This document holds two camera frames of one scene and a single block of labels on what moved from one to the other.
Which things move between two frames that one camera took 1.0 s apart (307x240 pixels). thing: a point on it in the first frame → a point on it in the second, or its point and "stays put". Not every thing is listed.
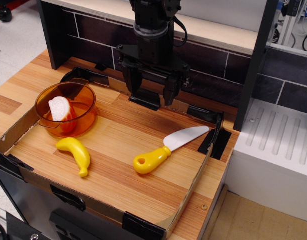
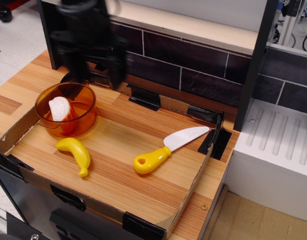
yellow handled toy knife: (148, 161) stays put
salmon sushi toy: (63, 110) stays put
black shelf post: (266, 25) stays put
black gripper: (155, 55) → (91, 45)
